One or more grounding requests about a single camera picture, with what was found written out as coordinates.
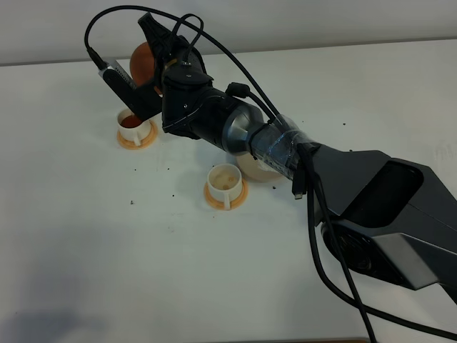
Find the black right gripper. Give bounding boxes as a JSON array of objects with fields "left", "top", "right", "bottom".
[{"left": 138, "top": 13, "right": 249, "bottom": 143}]

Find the brown clay teapot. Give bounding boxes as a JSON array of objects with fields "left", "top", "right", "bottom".
[{"left": 129, "top": 42, "right": 163, "bottom": 97}]

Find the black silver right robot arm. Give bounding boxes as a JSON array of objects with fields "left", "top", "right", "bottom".
[{"left": 139, "top": 14, "right": 456, "bottom": 297}]

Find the beige round teapot plate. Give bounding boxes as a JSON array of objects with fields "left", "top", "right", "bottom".
[{"left": 235, "top": 153, "right": 283, "bottom": 182}]

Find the white teacup far left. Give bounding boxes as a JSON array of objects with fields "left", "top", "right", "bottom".
[{"left": 117, "top": 109, "right": 152, "bottom": 146}]

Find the white teacup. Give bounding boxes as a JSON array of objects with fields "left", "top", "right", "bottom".
[
  {"left": 117, "top": 109, "right": 152, "bottom": 146},
  {"left": 206, "top": 164, "right": 243, "bottom": 211}
]

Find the orange coaster far left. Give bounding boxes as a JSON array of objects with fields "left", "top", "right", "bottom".
[{"left": 116, "top": 121, "right": 159, "bottom": 150}]

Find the orange coaster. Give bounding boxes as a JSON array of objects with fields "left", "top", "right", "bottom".
[
  {"left": 204, "top": 179, "right": 248, "bottom": 211},
  {"left": 116, "top": 121, "right": 159, "bottom": 150}
]

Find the white teacup near centre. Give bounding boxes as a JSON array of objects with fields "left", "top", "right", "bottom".
[{"left": 206, "top": 164, "right": 243, "bottom": 211}]

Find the orange coaster near centre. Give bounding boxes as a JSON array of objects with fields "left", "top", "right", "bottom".
[{"left": 204, "top": 179, "right": 248, "bottom": 211}]

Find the black camera cable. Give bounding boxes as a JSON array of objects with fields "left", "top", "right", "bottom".
[{"left": 84, "top": 4, "right": 457, "bottom": 343}]

